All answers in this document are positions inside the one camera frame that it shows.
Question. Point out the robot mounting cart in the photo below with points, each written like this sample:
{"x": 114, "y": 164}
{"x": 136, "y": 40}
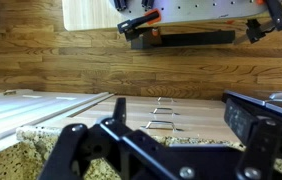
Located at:
{"x": 87, "y": 15}

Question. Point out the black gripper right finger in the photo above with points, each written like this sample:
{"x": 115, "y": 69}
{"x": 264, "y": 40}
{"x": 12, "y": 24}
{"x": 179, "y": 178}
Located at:
{"x": 271, "y": 150}

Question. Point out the white panelled door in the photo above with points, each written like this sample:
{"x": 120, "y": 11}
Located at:
{"x": 21, "y": 110}

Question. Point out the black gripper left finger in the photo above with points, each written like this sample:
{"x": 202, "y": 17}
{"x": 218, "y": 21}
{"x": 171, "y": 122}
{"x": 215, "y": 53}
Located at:
{"x": 77, "y": 146}

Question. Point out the black and orange clamp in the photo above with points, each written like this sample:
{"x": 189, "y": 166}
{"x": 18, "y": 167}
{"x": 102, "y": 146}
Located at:
{"x": 277, "y": 13}
{"x": 141, "y": 20}

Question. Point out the stainless steel gas range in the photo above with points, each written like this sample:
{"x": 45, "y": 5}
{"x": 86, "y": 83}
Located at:
{"x": 281, "y": 103}

